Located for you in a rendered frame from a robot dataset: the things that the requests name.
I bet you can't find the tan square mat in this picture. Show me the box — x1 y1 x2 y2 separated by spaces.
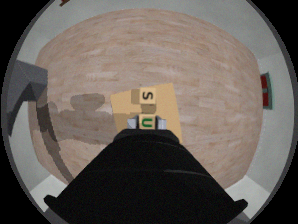
110 83 182 143

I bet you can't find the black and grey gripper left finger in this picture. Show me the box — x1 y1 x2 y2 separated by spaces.
127 115 139 129

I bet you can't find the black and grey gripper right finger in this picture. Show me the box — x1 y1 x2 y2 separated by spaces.
155 115 167 129

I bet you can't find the small tan letter block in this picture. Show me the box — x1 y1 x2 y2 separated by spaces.
139 87 156 105
139 113 156 129

